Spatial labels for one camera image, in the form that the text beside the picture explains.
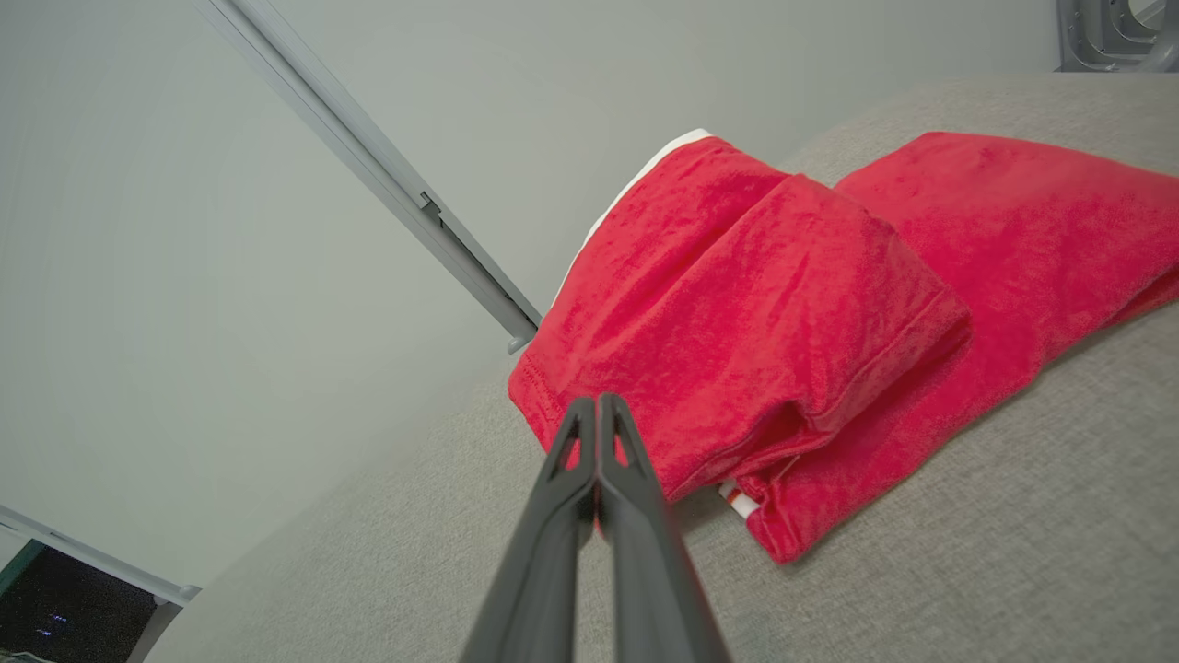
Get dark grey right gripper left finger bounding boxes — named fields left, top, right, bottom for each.
left=459, top=396, right=601, bottom=663

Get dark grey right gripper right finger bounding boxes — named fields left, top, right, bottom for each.
left=596, top=392, right=730, bottom=663

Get red shorts with white trim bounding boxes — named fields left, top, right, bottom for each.
left=507, top=129, right=975, bottom=506

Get red and white jersey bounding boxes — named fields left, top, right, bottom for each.
left=718, top=132, right=1179, bottom=564

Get caster wheel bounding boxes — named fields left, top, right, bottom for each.
left=1056, top=0, right=1179, bottom=74

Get grey aluminium wall profile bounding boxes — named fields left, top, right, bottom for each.
left=193, top=0, right=544, bottom=356
left=0, top=504, right=201, bottom=609

